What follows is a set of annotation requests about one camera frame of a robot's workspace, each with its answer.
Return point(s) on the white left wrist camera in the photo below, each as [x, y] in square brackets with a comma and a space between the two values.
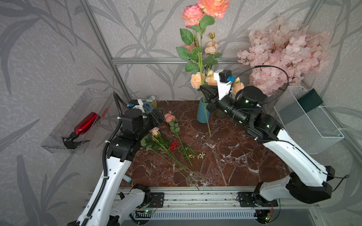
[137, 104]

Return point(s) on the small yellow lidded jar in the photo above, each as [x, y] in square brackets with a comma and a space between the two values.
[151, 100]

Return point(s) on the pink rose spray stem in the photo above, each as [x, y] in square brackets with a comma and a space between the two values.
[194, 47]

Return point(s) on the white wire mesh basket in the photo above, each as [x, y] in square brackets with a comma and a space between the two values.
[314, 131]

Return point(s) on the red carnation stem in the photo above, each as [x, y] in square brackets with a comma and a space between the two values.
[188, 154]

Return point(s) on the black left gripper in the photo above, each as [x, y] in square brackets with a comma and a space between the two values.
[155, 122]

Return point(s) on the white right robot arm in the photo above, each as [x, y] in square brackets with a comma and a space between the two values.
[308, 181]

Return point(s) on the peach rose spray stem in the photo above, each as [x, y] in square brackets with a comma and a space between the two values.
[211, 52]

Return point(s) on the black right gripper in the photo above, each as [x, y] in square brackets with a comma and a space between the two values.
[213, 101]

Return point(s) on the pink rose spray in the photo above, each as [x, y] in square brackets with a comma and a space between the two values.
[197, 18]
[174, 126]

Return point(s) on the teal ceramic vase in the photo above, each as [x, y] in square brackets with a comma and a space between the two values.
[203, 114]

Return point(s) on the clear plastic wall bin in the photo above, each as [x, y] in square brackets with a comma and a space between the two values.
[90, 101]

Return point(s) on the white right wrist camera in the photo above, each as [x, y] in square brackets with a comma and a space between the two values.
[224, 81]

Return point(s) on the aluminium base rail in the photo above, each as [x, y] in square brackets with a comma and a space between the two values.
[208, 198]

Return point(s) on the magenta rose bud stem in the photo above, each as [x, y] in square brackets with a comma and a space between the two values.
[158, 143]

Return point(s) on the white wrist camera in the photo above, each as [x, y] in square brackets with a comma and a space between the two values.
[137, 104]
[224, 81]

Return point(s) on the blue-grey rose bunch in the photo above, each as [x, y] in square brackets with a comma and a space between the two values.
[148, 107]

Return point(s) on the pink cherry blossom tree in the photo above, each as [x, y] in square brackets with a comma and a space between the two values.
[282, 54]

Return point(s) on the teal handled scraper tool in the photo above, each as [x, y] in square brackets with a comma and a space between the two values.
[127, 179]

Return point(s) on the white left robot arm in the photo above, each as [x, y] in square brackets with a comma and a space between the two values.
[117, 157]

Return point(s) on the large peach rose spray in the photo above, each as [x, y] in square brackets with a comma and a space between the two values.
[206, 79]

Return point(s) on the red spray bottle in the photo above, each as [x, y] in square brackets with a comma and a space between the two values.
[80, 129]

